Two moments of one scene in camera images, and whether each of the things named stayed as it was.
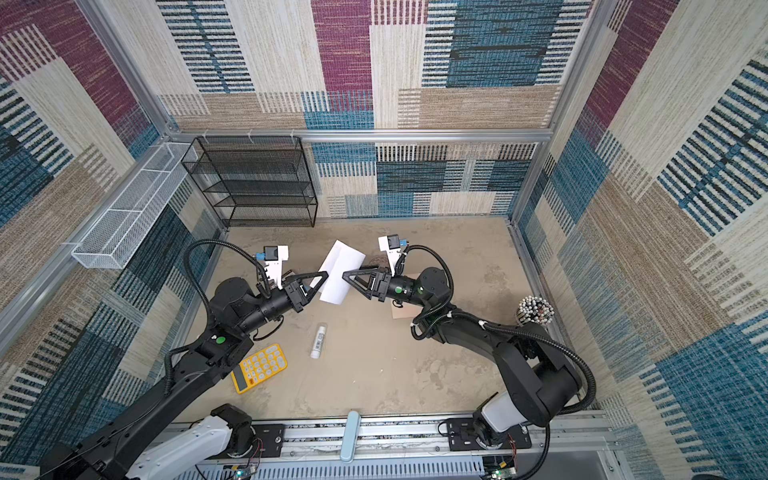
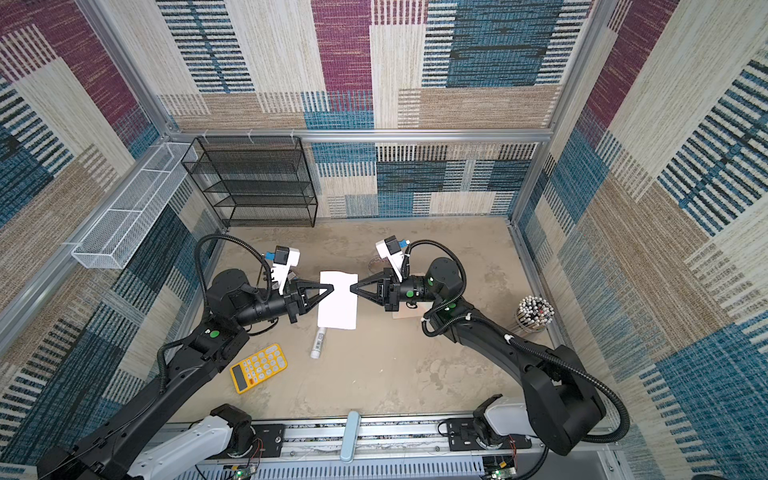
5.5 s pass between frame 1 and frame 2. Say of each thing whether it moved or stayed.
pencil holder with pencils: stayed
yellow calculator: stayed
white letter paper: moved
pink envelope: stayed
